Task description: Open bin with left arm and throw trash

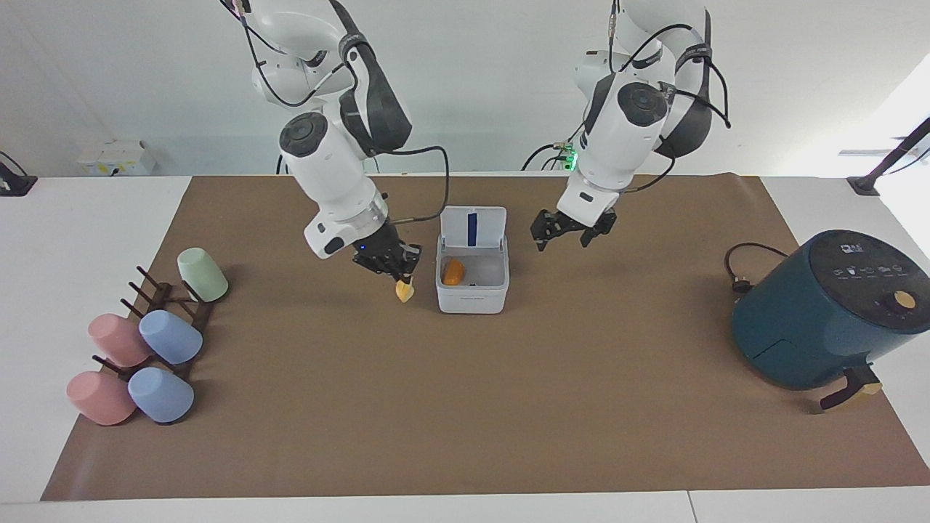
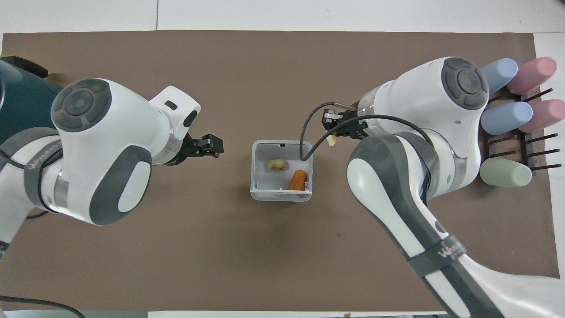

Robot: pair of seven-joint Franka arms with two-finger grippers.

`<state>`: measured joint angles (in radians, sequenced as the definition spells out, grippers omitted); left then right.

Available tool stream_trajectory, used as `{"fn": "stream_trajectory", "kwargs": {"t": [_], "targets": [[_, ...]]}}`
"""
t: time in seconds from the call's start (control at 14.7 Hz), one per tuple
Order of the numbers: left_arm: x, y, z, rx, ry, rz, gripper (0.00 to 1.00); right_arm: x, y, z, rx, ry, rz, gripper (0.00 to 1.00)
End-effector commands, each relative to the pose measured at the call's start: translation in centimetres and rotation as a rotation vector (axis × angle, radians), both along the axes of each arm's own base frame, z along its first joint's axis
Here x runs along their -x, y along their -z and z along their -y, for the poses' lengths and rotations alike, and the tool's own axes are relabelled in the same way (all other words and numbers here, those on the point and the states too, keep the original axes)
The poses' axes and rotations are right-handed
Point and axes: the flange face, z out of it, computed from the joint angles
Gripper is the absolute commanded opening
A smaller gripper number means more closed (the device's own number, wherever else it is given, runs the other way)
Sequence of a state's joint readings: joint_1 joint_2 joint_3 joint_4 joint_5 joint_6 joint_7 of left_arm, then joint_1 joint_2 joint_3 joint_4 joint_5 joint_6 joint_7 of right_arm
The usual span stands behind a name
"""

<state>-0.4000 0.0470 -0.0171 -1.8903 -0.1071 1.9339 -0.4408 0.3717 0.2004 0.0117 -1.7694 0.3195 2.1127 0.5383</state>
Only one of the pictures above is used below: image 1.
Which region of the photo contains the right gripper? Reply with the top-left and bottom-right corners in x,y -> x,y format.
353,221 -> 423,285

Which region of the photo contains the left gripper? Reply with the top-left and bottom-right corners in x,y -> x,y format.
530,208 -> 618,252

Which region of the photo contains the white trash bin with lid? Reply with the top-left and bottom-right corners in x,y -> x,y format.
434,206 -> 511,315

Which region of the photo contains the green cup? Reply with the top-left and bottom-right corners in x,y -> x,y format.
177,248 -> 229,303

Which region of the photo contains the dark wooden cup rack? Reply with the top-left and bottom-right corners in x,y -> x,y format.
92,266 -> 216,381

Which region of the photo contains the blue cup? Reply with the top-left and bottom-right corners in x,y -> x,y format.
139,310 -> 203,365
128,367 -> 195,424

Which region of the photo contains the teal air fryer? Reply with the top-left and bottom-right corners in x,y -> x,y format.
731,230 -> 930,412

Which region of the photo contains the pink cup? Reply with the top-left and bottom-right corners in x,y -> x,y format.
66,371 -> 137,426
88,314 -> 153,368

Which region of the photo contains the white box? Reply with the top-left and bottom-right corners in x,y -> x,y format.
77,140 -> 157,177

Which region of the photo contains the black stand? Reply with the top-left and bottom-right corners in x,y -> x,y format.
846,117 -> 930,197
0,151 -> 38,198

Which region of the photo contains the black power cable with plug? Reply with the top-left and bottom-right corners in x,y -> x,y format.
724,243 -> 791,294

